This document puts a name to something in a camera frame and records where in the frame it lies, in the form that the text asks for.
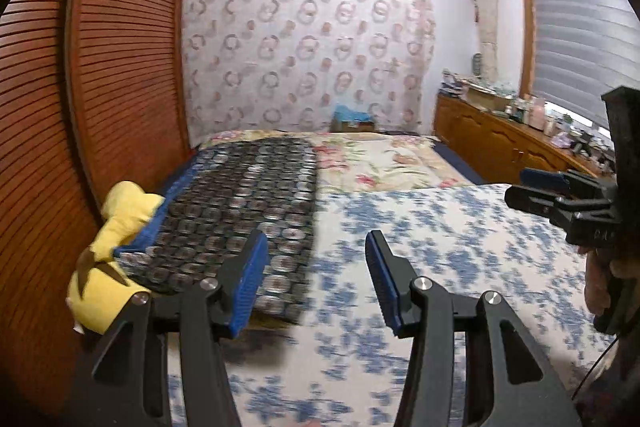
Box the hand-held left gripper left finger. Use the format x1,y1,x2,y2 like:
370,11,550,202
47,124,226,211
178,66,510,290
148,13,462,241
65,228,271,427

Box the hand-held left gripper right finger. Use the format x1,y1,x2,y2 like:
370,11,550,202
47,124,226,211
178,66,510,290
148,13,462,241
365,230,583,427

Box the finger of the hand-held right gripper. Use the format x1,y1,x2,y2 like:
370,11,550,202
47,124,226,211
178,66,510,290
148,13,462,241
504,184,601,228
519,167,615,202

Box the navy patterned satin robe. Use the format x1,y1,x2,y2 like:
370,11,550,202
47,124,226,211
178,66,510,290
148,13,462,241
117,136,321,325

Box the person's right hand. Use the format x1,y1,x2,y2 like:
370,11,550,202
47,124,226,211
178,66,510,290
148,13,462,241
584,249,632,314

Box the pink bottle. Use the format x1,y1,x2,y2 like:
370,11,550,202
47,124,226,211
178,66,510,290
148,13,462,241
530,97,547,130

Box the wooden sideboard cabinet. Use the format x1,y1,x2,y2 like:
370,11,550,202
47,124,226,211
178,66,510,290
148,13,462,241
432,93,618,185

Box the navy bed cover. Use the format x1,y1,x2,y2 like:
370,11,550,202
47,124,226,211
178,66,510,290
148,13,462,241
432,142,486,185

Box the bed with blue floral sheet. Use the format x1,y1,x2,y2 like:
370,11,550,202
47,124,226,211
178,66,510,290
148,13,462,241
167,183,621,427

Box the shallow cardboard box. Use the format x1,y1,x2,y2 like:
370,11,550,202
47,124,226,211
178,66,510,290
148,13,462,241
465,87,507,111

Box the rose floral bedsheet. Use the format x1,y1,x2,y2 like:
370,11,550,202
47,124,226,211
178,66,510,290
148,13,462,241
200,131,473,194

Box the grey window blind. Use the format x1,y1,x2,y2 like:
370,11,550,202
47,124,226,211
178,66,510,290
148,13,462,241
527,0,640,128

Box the pile of papers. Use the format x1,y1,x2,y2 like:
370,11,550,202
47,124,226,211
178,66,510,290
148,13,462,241
440,72,467,98

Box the yellow plush toy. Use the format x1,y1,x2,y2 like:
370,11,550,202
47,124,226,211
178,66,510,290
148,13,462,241
67,181,166,335

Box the small cardboard box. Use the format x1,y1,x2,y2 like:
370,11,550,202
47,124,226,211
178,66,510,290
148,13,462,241
331,119,376,134

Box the light blue cloth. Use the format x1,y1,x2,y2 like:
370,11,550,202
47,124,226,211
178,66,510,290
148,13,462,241
334,104,371,124

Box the tied cream curtain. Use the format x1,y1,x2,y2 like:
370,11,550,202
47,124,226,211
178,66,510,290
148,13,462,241
469,0,498,78

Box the wooden louvered wardrobe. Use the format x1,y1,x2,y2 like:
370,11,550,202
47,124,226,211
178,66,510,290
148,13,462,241
0,0,198,418

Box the wooden window frame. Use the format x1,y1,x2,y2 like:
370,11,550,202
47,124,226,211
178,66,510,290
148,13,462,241
517,0,538,100

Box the thin black cable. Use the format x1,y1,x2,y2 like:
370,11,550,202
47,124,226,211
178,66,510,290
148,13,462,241
574,341,617,405

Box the ring patterned wall curtain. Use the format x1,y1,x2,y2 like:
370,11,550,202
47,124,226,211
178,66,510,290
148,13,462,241
181,0,436,135

